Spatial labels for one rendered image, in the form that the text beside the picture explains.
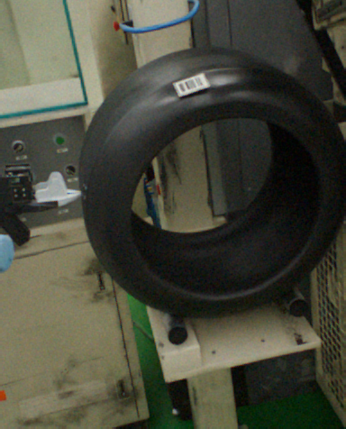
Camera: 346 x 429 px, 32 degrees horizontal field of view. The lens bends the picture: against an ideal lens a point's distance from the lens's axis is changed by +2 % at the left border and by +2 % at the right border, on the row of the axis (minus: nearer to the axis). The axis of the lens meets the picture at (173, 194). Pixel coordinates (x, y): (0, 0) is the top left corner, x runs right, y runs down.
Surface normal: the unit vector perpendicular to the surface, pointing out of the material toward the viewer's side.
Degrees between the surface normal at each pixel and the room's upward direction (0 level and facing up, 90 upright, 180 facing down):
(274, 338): 0
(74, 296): 90
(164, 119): 80
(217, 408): 90
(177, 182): 90
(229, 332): 0
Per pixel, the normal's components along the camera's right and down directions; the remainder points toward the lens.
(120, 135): -0.44, -0.11
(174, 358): 0.19, 0.40
